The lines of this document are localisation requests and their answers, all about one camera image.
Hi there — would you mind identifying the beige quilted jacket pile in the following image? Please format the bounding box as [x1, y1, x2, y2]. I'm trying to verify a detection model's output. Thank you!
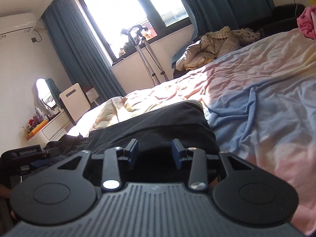
[175, 26, 260, 71]

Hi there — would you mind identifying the white dresser table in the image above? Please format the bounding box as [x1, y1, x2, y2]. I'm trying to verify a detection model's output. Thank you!
[27, 111, 73, 148]

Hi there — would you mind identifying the black sofa chair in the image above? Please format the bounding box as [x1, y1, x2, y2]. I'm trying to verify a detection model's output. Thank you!
[173, 4, 305, 79]

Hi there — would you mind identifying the pink fleece blanket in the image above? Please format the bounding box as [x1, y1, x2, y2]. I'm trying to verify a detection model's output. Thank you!
[297, 5, 315, 40]

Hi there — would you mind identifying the black hooded garment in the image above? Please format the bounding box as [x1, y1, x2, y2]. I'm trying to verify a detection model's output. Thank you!
[44, 101, 219, 186]

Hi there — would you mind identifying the yellow plush pillow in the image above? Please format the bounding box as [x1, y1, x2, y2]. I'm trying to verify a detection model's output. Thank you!
[309, 0, 316, 6]

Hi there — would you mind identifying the white panel appliance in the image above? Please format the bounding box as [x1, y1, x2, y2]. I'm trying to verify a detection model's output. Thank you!
[59, 83, 91, 125]

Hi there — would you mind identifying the white air conditioner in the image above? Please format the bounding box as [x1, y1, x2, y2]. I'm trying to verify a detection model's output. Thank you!
[1, 13, 36, 38]

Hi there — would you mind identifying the oval vanity mirror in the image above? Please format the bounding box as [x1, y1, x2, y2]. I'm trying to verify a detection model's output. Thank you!
[35, 78, 57, 110]

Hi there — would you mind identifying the window with dark frame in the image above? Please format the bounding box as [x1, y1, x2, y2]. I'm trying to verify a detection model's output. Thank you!
[78, 0, 191, 63]

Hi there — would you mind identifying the teal curtain right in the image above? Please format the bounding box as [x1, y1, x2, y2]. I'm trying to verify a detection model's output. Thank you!
[170, 0, 276, 69]

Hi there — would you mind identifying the teal curtain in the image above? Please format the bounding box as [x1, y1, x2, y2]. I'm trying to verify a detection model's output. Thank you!
[170, 0, 276, 69]
[42, 0, 126, 102]

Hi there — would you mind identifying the pastel rainbow bed sheet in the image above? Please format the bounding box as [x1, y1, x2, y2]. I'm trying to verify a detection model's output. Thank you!
[69, 29, 315, 235]

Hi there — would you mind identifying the teal curtain left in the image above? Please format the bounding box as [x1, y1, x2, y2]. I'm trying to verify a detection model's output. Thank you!
[42, 0, 126, 102]

